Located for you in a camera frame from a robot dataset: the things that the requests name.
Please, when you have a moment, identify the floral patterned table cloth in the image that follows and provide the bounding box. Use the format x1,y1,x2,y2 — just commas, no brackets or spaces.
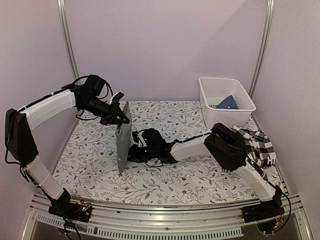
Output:
53,101,257,206

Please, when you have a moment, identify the white plastic bin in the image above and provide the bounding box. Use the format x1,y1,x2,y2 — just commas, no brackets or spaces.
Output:
198,77,257,129

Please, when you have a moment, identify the grey long sleeve shirt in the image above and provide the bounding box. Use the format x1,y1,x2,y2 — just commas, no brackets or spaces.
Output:
115,101,132,174

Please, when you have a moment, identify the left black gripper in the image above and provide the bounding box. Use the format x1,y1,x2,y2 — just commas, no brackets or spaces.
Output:
80,96,130,126

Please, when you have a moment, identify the metal corner post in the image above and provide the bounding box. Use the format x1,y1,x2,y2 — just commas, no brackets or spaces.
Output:
248,0,275,98
57,0,79,79

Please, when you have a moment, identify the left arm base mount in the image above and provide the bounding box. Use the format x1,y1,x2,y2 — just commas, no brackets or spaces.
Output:
48,198,92,223

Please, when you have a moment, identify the left metal corner post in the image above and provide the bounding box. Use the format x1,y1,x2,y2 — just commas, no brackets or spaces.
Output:
57,0,79,79

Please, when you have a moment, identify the right metal corner post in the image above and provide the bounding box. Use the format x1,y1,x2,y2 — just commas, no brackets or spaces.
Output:
248,0,275,98

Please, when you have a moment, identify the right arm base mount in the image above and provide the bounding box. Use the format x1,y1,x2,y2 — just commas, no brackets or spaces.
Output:
241,198,285,223

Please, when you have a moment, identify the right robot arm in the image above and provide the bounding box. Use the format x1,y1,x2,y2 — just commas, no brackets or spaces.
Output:
127,123,282,218

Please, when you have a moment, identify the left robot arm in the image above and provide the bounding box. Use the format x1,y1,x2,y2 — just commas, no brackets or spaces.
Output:
5,74,130,217

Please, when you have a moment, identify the aluminium front rail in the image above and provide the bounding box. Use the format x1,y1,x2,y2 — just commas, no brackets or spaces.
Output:
21,194,315,240

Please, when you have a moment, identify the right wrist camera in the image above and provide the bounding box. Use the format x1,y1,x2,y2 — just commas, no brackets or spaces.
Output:
132,130,148,148

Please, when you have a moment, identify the blue dotted cloth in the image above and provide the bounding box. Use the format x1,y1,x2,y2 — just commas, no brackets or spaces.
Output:
216,95,239,110

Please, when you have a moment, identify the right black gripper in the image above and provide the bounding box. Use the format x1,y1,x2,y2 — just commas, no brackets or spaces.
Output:
123,143,159,162

